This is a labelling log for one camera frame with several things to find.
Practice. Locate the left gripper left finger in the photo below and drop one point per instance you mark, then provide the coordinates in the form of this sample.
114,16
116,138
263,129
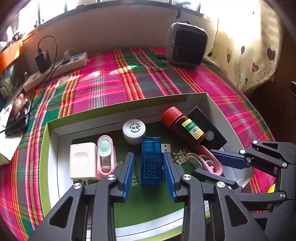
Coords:
124,175

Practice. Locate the white power adapter cube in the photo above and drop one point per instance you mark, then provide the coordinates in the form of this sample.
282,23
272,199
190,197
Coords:
83,161

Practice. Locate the white power strip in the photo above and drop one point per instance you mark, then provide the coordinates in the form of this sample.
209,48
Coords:
76,61

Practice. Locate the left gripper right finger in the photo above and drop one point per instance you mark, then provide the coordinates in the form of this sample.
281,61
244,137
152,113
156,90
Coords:
173,175

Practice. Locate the black smartphone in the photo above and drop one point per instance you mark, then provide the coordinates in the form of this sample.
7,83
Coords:
18,119

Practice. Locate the green cardboard box tray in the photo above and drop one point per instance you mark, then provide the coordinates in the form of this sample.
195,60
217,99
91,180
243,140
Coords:
149,213

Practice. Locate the heart pattern curtain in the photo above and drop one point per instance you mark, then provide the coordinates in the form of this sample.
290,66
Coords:
247,43

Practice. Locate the black rectangular remote device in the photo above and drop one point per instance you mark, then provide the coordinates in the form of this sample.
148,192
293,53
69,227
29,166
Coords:
214,139

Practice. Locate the pink nail clipper case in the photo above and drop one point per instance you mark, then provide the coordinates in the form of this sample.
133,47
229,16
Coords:
106,157

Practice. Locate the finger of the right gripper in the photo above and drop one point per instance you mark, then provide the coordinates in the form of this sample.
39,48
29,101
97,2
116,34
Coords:
207,177
228,159

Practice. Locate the orange plastic tray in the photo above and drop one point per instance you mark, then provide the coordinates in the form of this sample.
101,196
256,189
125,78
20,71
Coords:
10,54

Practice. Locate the plaid pink green blanket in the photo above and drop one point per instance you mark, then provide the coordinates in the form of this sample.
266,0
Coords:
108,78

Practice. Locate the black grey portable heater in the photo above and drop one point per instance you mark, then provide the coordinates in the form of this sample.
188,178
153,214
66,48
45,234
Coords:
186,44

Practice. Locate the blue USB voltage tester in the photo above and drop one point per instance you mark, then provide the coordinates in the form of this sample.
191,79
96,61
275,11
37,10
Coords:
152,160

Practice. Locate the black charger plug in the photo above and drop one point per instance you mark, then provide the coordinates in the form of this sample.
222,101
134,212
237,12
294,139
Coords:
43,60

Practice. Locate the brown medicine bottle red cap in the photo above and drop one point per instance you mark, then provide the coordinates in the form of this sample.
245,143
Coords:
183,128

